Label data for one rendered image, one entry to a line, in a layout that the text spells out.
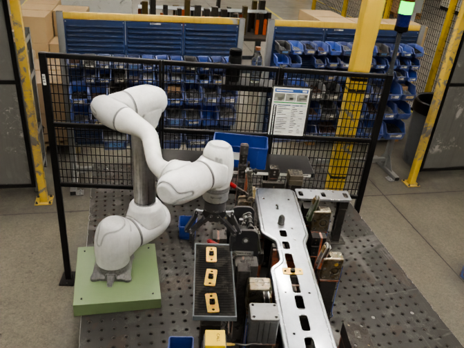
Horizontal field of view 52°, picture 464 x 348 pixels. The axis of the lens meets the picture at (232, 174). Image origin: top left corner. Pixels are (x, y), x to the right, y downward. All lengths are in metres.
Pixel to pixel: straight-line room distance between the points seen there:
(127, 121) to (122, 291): 0.80
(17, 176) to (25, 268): 0.91
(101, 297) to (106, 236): 0.27
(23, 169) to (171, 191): 2.89
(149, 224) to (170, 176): 0.83
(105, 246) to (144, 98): 0.66
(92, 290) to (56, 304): 1.10
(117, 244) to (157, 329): 0.40
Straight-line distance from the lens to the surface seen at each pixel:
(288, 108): 2.70
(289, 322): 1.78
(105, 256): 2.16
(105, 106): 1.86
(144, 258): 2.35
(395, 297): 2.48
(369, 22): 2.70
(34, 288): 3.45
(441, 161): 5.17
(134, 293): 2.19
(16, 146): 4.09
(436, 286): 3.84
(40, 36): 6.11
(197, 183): 1.42
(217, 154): 1.48
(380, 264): 2.66
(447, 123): 4.97
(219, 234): 2.00
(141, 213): 2.18
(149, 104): 1.94
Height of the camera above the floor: 2.26
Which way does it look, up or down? 29 degrees down
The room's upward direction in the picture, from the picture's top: 5 degrees clockwise
